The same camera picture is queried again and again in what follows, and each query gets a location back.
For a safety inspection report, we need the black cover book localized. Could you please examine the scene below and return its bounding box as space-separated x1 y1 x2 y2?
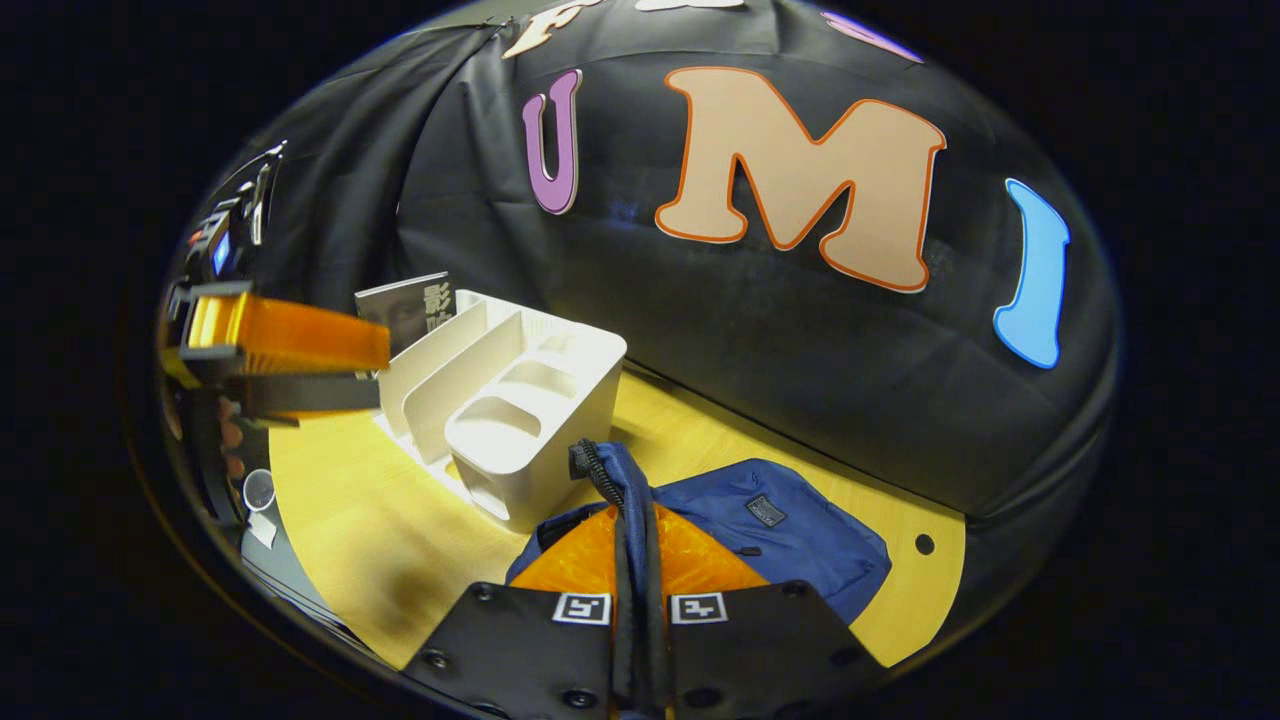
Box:
355 272 457 357

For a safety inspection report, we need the blue schoolbag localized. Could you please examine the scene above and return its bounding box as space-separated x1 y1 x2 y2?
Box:
505 440 893 627

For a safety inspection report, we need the black backdrop cloth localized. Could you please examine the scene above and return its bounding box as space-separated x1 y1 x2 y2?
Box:
195 0 1123 661

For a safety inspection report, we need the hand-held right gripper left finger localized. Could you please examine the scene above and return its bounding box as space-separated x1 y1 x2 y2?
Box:
400 505 634 720

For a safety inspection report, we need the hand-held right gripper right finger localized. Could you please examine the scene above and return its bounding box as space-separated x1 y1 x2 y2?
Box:
648 505 891 720

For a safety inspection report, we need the white plastic bookshelf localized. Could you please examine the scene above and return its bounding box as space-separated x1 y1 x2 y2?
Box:
375 290 629 534

